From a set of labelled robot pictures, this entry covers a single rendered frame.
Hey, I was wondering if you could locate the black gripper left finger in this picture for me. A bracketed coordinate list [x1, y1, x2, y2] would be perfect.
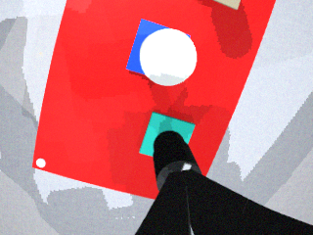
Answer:
[134, 171, 192, 235]

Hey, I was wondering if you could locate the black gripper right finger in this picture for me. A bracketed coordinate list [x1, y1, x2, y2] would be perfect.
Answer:
[180, 169, 313, 235]

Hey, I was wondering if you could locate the red circuit board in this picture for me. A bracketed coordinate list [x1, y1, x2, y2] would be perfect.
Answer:
[32, 0, 275, 200]

